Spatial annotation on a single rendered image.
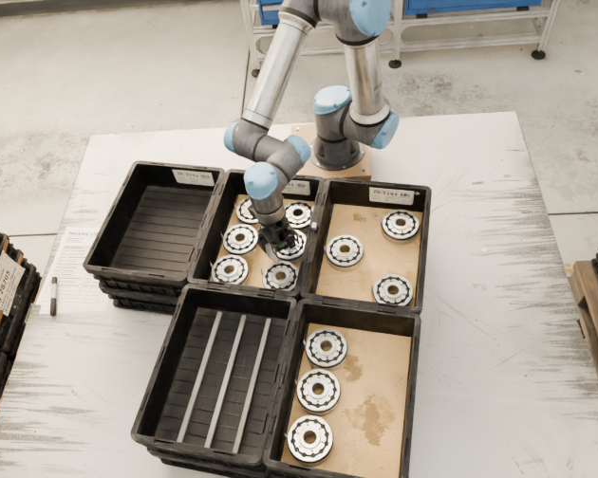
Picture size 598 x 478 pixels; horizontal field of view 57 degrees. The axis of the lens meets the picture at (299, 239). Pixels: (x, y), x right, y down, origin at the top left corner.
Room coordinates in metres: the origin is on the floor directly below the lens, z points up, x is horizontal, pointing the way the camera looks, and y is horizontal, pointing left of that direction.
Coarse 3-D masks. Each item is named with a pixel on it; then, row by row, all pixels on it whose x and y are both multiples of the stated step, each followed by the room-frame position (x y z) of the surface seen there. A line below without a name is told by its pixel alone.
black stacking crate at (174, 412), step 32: (192, 320) 0.71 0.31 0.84; (224, 320) 0.70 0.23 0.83; (256, 320) 0.68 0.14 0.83; (192, 352) 0.62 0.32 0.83; (224, 352) 0.61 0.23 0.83; (256, 352) 0.59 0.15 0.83; (160, 384) 0.52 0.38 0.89; (192, 384) 0.54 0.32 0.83; (256, 384) 0.51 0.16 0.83; (160, 416) 0.47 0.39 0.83; (192, 416) 0.46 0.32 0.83; (224, 416) 0.44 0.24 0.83; (256, 416) 0.43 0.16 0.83; (224, 448) 0.37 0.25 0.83; (256, 448) 0.36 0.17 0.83
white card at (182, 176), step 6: (174, 174) 1.19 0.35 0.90; (180, 174) 1.18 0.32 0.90; (186, 174) 1.18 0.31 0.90; (192, 174) 1.17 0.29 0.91; (198, 174) 1.16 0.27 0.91; (204, 174) 1.16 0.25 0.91; (210, 174) 1.15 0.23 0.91; (180, 180) 1.18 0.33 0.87; (186, 180) 1.18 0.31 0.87; (192, 180) 1.17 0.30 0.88; (198, 180) 1.16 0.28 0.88; (204, 180) 1.16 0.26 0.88; (210, 180) 1.15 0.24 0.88
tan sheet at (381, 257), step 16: (336, 208) 1.01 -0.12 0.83; (352, 208) 1.00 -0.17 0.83; (368, 208) 0.99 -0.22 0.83; (336, 224) 0.95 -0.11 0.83; (352, 224) 0.94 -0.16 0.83; (368, 224) 0.93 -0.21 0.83; (368, 240) 0.88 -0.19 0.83; (384, 240) 0.87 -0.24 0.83; (416, 240) 0.85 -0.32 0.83; (368, 256) 0.82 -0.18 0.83; (384, 256) 0.82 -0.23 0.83; (400, 256) 0.81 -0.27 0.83; (416, 256) 0.80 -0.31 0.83; (320, 272) 0.80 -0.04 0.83; (336, 272) 0.79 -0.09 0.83; (352, 272) 0.78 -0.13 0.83; (368, 272) 0.77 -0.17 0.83; (384, 272) 0.76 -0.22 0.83; (400, 272) 0.76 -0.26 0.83; (416, 272) 0.75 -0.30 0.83; (320, 288) 0.75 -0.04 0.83; (336, 288) 0.74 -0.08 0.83; (352, 288) 0.73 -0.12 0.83; (368, 288) 0.72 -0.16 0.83
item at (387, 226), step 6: (396, 210) 0.94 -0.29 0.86; (402, 210) 0.94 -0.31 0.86; (384, 216) 0.93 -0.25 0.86; (390, 216) 0.92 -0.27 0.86; (408, 216) 0.91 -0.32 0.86; (414, 216) 0.91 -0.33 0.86; (384, 222) 0.91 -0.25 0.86; (390, 222) 0.90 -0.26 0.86; (414, 222) 0.89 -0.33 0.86; (384, 228) 0.89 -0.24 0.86; (390, 228) 0.89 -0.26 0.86; (408, 228) 0.88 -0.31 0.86; (414, 228) 0.88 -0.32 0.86; (390, 234) 0.86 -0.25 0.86; (396, 234) 0.86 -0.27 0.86; (402, 234) 0.86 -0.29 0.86; (408, 234) 0.85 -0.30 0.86
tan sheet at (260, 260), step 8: (240, 200) 1.10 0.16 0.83; (288, 200) 1.07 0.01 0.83; (232, 216) 1.04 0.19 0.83; (232, 224) 1.01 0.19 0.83; (224, 248) 0.93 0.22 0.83; (256, 256) 0.88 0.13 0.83; (264, 256) 0.88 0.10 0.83; (248, 264) 0.86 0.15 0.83; (256, 264) 0.86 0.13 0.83; (264, 264) 0.85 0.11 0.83; (296, 264) 0.84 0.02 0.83; (232, 272) 0.84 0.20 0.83; (256, 272) 0.83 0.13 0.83; (256, 280) 0.81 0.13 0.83; (280, 280) 0.79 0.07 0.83
